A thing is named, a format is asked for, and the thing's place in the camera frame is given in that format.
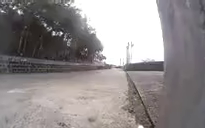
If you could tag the group of utility poles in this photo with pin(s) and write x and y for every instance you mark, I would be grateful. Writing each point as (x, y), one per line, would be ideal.
(127, 53)

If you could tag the grey asphalt road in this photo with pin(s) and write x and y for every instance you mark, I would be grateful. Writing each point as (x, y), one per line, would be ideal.
(73, 96)

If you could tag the raised concrete side strip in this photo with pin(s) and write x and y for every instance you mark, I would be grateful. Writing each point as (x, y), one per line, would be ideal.
(150, 86)

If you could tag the row of trees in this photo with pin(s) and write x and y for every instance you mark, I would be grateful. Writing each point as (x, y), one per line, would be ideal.
(56, 26)

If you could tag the robot's own part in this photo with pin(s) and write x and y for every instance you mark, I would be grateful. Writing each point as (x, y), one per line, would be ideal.
(140, 126)

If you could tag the thick grey concrete pole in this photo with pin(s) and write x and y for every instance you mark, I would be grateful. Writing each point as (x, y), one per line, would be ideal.
(183, 66)

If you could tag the long low grey wall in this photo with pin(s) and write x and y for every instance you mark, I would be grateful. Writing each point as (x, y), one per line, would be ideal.
(146, 66)

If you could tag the block retaining wall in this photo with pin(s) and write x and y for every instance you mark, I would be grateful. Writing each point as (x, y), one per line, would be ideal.
(30, 65)

